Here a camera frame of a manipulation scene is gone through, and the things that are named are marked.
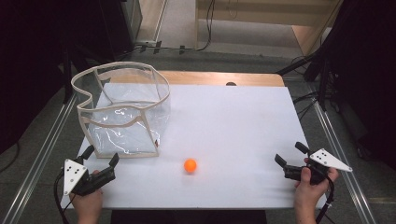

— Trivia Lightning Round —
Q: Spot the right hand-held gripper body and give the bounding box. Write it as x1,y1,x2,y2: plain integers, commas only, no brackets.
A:
283,147,354,187

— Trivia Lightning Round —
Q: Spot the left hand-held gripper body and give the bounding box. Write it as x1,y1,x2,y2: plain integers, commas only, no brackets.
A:
63,156,117,197

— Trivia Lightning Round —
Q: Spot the clear plastic storage bag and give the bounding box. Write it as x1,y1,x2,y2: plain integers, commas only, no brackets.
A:
70,61,172,160

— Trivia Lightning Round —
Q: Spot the orange ball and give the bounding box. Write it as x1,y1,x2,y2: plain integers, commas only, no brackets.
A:
183,158,198,174

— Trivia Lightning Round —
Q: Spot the person's left hand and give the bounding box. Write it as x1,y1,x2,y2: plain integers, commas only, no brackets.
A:
68,169,105,218

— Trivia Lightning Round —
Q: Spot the person's right hand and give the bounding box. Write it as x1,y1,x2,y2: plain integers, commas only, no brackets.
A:
293,157,340,217

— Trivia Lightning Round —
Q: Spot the white board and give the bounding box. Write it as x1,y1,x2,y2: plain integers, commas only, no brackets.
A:
60,82,331,210

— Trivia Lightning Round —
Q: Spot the black metal stand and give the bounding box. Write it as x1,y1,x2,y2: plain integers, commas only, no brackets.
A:
276,50,331,112
61,46,75,105

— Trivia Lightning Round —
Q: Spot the black curtain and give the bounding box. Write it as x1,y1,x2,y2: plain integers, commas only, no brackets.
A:
0,0,138,155
323,0,396,172

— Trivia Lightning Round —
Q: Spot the person's dark lap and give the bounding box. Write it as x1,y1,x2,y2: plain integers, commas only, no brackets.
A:
110,209,268,224

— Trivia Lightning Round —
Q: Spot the wooden shelf unit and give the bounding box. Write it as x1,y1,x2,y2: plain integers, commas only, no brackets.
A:
194,0,344,58

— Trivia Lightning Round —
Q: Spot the aluminium floor rail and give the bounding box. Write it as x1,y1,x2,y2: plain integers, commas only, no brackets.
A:
1,92,78,224
312,101,378,224

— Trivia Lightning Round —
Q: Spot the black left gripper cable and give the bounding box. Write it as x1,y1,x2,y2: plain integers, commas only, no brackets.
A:
53,170,76,224

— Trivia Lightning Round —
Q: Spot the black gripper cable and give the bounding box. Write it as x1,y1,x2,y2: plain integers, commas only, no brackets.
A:
53,170,76,224
315,175,336,224

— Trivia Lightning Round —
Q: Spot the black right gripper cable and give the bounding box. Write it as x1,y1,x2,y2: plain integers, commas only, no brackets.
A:
315,175,336,224

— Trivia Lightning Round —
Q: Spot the black floor cable bundle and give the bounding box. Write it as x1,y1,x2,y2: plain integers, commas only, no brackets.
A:
291,91,321,121

